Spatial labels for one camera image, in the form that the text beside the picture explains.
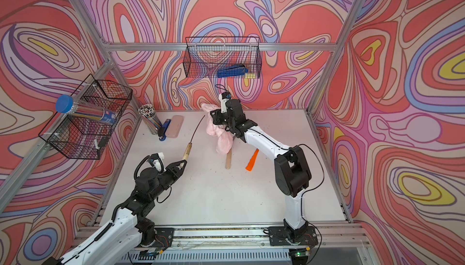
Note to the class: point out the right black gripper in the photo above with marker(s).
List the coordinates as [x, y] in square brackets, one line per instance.
[217, 118]

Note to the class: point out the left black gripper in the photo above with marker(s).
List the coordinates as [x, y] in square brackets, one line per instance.
[171, 171]

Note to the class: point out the pink rag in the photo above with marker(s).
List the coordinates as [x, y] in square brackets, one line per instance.
[225, 139]

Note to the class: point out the wooden handled sickle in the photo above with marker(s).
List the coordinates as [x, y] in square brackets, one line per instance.
[228, 159]
[189, 147]

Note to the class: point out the orange handled sickle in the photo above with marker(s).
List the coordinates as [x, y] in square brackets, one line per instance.
[252, 161]

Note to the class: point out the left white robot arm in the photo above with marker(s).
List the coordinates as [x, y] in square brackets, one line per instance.
[129, 226]

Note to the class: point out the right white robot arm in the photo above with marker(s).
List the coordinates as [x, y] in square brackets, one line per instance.
[291, 169]

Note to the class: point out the blue stapler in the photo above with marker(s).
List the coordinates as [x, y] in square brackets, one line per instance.
[163, 130]

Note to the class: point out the yellow item in basket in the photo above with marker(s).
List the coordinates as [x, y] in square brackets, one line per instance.
[249, 75]

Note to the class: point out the pink case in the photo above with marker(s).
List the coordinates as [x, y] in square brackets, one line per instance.
[174, 127]

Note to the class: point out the blue tool in basket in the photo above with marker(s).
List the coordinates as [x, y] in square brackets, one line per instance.
[232, 71]

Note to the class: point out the cup of pencils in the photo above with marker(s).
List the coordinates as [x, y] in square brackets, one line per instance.
[151, 119]

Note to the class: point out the clear tube blue cap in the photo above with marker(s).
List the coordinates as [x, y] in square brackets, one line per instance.
[66, 104]

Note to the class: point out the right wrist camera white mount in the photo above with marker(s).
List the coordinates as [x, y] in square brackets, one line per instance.
[224, 97]

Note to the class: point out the black wire basket back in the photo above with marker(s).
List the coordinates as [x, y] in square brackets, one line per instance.
[204, 55]

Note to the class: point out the black wire basket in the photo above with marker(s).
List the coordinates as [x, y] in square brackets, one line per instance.
[81, 138]
[204, 55]

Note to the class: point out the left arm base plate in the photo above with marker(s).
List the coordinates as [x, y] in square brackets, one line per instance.
[159, 237]

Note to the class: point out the black wire basket left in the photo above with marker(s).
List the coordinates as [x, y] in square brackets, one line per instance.
[81, 138]

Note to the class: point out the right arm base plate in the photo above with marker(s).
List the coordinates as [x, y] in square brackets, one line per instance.
[286, 236]

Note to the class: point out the aluminium rail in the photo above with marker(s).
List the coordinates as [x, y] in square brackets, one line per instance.
[340, 243]

